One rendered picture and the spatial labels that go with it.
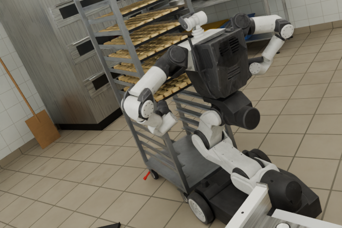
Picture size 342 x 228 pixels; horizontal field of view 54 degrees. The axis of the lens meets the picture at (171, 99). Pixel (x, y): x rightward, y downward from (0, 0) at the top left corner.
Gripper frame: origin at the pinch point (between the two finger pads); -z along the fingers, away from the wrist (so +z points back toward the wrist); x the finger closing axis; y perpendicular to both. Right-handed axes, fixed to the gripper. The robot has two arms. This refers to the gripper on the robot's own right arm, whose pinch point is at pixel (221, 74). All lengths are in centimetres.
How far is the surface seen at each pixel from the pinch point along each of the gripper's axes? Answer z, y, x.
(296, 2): -9, -329, -32
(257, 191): 54, 117, 12
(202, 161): -33, 3, -63
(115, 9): -32, 34, 58
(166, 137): -32, 34, -22
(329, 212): 50, 30, -78
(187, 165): -44, 7, -63
